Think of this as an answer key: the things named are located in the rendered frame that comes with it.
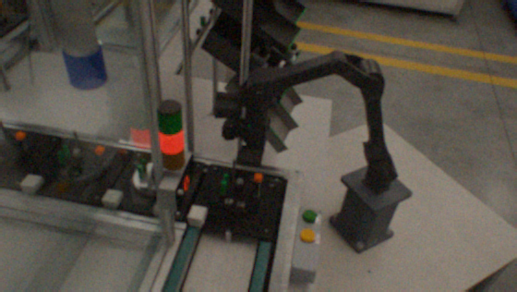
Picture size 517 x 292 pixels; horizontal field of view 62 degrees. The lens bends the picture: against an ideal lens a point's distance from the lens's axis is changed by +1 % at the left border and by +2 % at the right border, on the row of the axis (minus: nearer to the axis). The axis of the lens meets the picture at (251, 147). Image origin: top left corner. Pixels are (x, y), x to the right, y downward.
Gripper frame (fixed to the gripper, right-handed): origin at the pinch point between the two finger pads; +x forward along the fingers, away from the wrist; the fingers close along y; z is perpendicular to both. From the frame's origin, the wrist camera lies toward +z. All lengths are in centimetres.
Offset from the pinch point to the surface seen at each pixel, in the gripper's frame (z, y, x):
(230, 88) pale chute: 11.3, -23.5, -4.1
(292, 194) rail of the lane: -12.3, -6.6, 19.8
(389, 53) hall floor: -87, -294, 113
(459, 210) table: -68, -21, 29
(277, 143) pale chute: -5.3, -20.3, 12.2
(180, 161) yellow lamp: 13.3, 20.1, -12.9
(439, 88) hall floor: -126, -243, 113
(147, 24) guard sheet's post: 17, 20, -44
